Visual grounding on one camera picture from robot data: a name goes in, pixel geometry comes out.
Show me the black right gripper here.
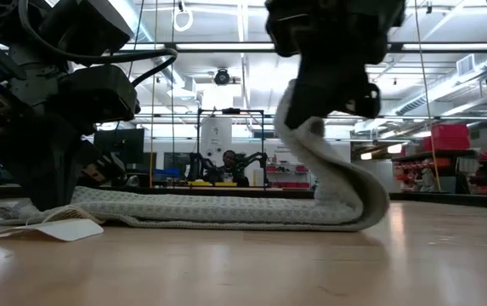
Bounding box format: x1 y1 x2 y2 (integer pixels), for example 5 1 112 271
284 0 406 131

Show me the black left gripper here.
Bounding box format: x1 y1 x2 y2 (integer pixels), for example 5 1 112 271
0 37 127 213

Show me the grey waffle microfiber towel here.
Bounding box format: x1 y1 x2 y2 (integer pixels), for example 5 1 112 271
0 78 391 242

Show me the black computer monitor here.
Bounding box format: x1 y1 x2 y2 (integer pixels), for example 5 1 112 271
93 127 145 167

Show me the person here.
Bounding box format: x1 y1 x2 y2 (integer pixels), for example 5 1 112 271
215 149 251 188

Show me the small parts bin rack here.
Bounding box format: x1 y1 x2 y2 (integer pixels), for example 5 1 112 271
391 148 482 195

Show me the red plastic bin stack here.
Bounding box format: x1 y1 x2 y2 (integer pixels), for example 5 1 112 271
422 122 472 153

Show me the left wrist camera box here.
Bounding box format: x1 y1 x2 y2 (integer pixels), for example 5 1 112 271
58 64 141 125

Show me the black frame robot workstation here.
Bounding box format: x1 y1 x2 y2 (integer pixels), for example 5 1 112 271
185 107 269 189

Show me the round black overhead camera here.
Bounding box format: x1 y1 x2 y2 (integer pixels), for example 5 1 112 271
213 67 231 86

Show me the black aluminium table frame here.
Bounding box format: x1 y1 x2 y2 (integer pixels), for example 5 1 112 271
0 41 487 211

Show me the yellow hanging cable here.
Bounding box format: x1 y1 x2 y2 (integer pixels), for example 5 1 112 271
414 0 443 193

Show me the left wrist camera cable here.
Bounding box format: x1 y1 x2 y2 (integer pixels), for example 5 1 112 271
16 0 179 88

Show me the white hanging cable loop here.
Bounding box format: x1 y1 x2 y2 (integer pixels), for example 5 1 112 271
173 7 195 33

